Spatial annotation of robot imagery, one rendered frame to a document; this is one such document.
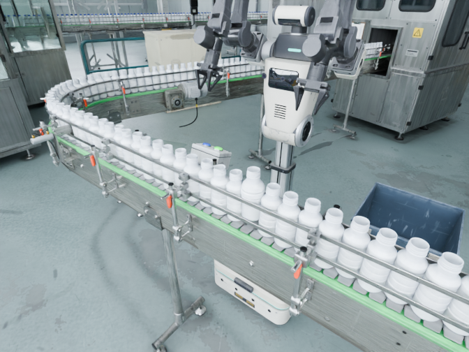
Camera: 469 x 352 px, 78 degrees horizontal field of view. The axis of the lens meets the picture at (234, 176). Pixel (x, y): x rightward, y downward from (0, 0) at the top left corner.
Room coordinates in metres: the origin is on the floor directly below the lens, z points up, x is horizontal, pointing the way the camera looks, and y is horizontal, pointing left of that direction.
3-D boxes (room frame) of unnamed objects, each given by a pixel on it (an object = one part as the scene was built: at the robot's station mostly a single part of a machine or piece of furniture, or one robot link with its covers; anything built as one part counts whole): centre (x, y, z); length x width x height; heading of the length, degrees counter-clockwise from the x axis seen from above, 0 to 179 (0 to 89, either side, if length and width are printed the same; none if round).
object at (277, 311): (1.35, -0.25, 0.24); 0.68 x 0.53 x 0.41; 143
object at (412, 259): (0.45, -0.39, 1.08); 0.06 x 0.06 x 0.17
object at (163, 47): (5.23, 0.86, 0.59); 1.10 x 0.62 x 1.18; 125
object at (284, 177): (1.36, -0.26, 0.66); 0.11 x 0.11 x 0.40; 53
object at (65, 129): (1.28, 0.85, 0.96); 0.23 x 0.10 x 0.27; 143
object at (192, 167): (0.84, 0.14, 1.08); 0.06 x 0.06 x 0.17
